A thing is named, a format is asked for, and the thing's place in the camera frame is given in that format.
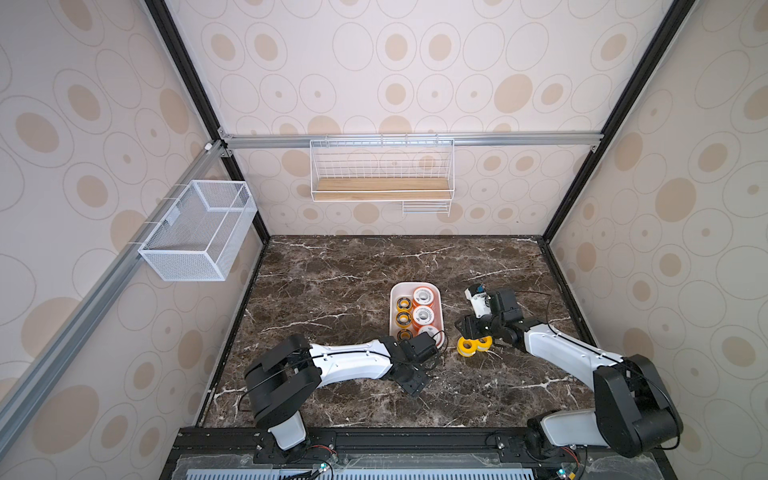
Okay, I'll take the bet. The white wire shelf wooden board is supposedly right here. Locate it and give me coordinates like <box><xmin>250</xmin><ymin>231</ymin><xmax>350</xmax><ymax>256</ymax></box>
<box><xmin>309</xmin><ymin>142</ymin><xmax>456</xmax><ymax>213</ymax></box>

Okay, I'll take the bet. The aluminium rail wall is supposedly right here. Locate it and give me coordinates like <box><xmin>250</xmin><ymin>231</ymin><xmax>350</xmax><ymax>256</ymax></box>
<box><xmin>223</xmin><ymin>131</ymin><xmax>603</xmax><ymax>149</ymax></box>
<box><xmin>1</xmin><ymin>140</ymin><xmax>226</xmax><ymax>456</ymax></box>

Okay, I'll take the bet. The white plastic storage box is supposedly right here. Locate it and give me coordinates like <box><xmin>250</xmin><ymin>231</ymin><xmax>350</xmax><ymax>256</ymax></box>
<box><xmin>388</xmin><ymin>282</ymin><xmax>446</xmax><ymax>348</ymax></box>

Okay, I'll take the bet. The white mesh wire basket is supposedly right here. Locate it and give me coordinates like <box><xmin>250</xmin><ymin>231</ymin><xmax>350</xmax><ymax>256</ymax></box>
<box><xmin>138</xmin><ymin>180</ymin><xmax>257</xmax><ymax>282</ymax></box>

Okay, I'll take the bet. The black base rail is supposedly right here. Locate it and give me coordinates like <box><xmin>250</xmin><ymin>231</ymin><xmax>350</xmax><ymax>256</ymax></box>
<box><xmin>160</xmin><ymin>427</ymin><xmax>676</xmax><ymax>479</ymax></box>

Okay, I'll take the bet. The orange white tape roll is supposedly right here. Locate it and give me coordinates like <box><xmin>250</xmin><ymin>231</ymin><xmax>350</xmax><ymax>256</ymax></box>
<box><xmin>412</xmin><ymin>306</ymin><xmax>436</xmax><ymax>327</ymax></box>
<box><xmin>412</xmin><ymin>286</ymin><xmax>436</xmax><ymax>308</ymax></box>
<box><xmin>418</xmin><ymin>325</ymin><xmax>441</xmax><ymax>342</ymax></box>

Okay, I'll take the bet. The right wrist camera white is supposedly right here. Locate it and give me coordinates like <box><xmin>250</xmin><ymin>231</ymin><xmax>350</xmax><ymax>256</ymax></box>
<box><xmin>465</xmin><ymin>284</ymin><xmax>492</xmax><ymax>318</ymax></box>

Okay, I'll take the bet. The aluminium rail left wall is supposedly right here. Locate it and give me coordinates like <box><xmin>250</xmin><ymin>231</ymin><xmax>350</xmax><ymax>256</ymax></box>
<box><xmin>1</xmin><ymin>140</ymin><xmax>226</xmax><ymax>456</ymax></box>

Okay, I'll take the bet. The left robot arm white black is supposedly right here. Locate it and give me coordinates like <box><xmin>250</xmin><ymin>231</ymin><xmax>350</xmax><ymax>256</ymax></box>
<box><xmin>244</xmin><ymin>332</ymin><xmax>441</xmax><ymax>451</ymax></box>

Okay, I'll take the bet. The aluminium rail back wall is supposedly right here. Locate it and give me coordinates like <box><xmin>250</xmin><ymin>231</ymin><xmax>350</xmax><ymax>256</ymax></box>
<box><xmin>223</xmin><ymin>131</ymin><xmax>603</xmax><ymax>149</ymax></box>

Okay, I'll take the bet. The yellow black label tape roll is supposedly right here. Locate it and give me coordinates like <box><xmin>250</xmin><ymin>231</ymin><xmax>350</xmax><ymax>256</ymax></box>
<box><xmin>396</xmin><ymin>296</ymin><xmax>413</xmax><ymax>311</ymax></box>
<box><xmin>395</xmin><ymin>310</ymin><xmax>413</xmax><ymax>329</ymax></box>
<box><xmin>396</xmin><ymin>329</ymin><xmax>413</xmax><ymax>341</ymax></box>

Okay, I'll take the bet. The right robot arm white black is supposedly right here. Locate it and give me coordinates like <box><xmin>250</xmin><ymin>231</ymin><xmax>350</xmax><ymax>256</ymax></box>
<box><xmin>455</xmin><ymin>284</ymin><xmax>684</xmax><ymax>458</ymax></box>

